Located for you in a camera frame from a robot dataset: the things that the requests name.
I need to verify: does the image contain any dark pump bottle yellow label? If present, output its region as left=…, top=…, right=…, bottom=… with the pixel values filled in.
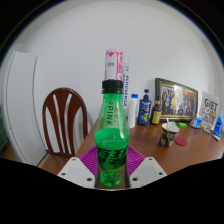
left=150, top=95, right=163, bottom=126

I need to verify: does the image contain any dark wooden chair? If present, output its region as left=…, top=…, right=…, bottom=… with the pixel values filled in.
left=42, top=87, right=89, bottom=158

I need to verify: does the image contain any small patterned box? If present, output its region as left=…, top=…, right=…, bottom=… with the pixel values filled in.
left=202, top=124, right=213, bottom=134

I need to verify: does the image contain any green plastic drink bottle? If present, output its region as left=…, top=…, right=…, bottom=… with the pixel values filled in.
left=93, top=79, right=132, bottom=188

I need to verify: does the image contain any flat round red coaster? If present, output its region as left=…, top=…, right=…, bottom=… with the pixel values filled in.
left=174, top=136, right=188, bottom=147

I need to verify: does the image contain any blue pump bottle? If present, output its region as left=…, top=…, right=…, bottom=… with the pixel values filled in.
left=137, top=88, right=152, bottom=127

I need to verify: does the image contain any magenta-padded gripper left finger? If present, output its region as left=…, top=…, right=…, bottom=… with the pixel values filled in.
left=57, top=145, right=100, bottom=190

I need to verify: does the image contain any pink and white tube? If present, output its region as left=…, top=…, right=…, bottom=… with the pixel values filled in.
left=104, top=48, right=124, bottom=81

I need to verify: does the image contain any framed group picture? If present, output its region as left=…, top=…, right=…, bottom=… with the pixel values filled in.
left=154, top=77, right=199, bottom=122

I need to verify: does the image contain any white cabinet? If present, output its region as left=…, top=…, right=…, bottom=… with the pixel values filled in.
left=0, top=50, right=48, bottom=166

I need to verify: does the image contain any white bottle with blue cap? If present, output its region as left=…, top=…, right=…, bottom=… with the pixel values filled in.
left=127, top=93, right=139, bottom=129

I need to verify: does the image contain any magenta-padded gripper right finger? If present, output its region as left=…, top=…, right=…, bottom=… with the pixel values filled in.
left=124, top=145, right=168, bottom=190

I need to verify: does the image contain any blue detergent bottle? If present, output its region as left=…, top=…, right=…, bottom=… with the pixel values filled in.
left=212, top=110, right=224, bottom=142

